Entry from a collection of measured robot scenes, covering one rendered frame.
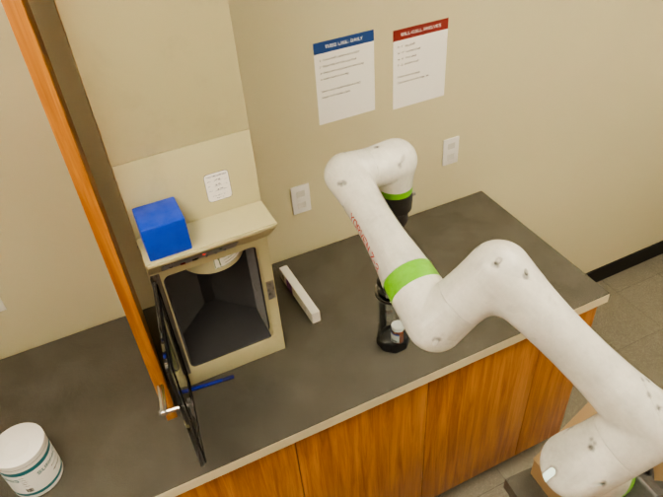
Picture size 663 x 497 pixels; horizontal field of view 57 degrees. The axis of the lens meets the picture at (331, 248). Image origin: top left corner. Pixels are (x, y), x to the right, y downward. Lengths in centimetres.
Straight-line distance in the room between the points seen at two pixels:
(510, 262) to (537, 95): 151
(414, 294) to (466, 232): 116
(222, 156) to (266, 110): 52
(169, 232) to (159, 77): 33
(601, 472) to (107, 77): 122
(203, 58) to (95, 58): 22
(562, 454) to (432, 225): 126
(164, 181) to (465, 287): 72
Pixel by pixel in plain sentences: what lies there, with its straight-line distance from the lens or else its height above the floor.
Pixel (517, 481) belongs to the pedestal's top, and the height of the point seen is 94.
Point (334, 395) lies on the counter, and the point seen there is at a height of 94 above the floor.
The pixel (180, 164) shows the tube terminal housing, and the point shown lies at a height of 167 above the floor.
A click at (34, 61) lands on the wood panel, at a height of 200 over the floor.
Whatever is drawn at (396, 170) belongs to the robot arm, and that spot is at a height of 161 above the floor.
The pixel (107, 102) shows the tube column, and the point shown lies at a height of 186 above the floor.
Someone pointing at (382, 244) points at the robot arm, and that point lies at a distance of 129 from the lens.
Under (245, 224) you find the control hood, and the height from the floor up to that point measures 151.
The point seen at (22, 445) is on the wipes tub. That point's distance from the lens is 177.
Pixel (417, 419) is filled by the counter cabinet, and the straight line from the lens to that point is 207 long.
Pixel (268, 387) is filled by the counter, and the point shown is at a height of 94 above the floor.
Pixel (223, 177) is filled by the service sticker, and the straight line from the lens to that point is 149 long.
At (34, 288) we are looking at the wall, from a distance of 211.
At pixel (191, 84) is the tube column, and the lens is 137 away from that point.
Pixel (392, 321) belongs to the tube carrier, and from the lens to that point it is 180.
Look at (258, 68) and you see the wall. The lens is 189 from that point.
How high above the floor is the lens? 238
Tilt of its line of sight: 39 degrees down
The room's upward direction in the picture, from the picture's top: 5 degrees counter-clockwise
